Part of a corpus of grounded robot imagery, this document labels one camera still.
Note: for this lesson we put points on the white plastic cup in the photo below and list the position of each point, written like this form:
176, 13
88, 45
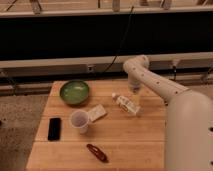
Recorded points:
80, 120

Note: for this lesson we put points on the clear plastic bottle white label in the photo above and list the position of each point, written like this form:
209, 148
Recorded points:
126, 104

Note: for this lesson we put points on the white rectangular box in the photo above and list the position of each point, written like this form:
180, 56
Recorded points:
96, 112

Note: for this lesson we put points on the green bowl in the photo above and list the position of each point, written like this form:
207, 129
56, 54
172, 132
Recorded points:
74, 92

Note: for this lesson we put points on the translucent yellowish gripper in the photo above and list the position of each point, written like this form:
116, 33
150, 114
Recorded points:
135, 97

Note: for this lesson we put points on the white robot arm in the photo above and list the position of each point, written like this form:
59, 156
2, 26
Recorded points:
188, 122

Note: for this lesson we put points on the black smartphone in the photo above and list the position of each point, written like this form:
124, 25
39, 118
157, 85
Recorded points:
54, 129

